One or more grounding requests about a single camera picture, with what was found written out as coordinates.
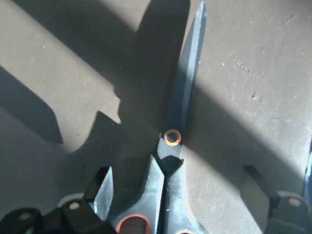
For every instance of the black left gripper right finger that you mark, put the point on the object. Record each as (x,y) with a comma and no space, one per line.
(258,196)

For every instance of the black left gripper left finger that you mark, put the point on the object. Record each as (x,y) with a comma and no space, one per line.
(99,194)

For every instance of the grey orange scissors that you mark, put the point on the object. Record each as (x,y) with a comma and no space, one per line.
(162,201)

